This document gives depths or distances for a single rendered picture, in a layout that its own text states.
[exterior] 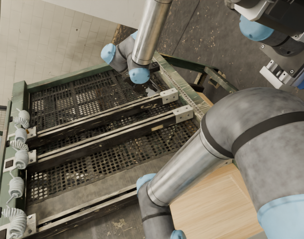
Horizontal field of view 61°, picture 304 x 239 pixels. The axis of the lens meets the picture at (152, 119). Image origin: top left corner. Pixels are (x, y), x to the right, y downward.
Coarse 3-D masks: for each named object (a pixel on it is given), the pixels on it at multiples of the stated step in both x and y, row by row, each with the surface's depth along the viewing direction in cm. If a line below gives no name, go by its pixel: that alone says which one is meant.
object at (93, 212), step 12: (120, 192) 127; (132, 192) 126; (84, 204) 124; (96, 204) 125; (108, 204) 122; (120, 204) 125; (0, 216) 106; (60, 216) 121; (72, 216) 120; (84, 216) 121; (96, 216) 124; (0, 228) 117; (36, 228) 116; (48, 228) 117; (60, 228) 120
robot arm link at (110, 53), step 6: (108, 48) 104; (114, 48) 104; (102, 54) 105; (108, 54) 103; (114, 54) 104; (108, 60) 105; (114, 60) 105; (120, 60) 105; (126, 60) 107; (114, 66) 108; (120, 66) 108; (126, 66) 109; (120, 72) 111
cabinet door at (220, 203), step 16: (208, 176) 133; (224, 176) 132; (240, 176) 130; (192, 192) 128; (208, 192) 126; (224, 192) 125; (240, 192) 124; (176, 208) 122; (192, 208) 121; (208, 208) 120; (224, 208) 119; (240, 208) 118; (176, 224) 116; (192, 224) 115; (208, 224) 114; (224, 224) 113; (240, 224) 112; (256, 224) 111
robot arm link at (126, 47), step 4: (136, 32) 100; (132, 36) 101; (124, 40) 103; (128, 40) 101; (132, 40) 101; (120, 44) 104; (124, 44) 102; (128, 44) 101; (132, 44) 100; (120, 48) 103; (124, 48) 102; (128, 48) 100; (132, 48) 99; (120, 52) 103; (124, 52) 103; (128, 52) 99; (124, 56) 104
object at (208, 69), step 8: (168, 56) 256; (176, 56) 266; (176, 64) 269; (184, 64) 275; (192, 64) 278; (200, 64) 275; (200, 72) 281; (208, 72) 273; (216, 72) 271; (200, 80) 294; (216, 80) 261; (224, 80) 255; (200, 88) 271; (224, 88) 250; (232, 88) 241; (144, 152) 331
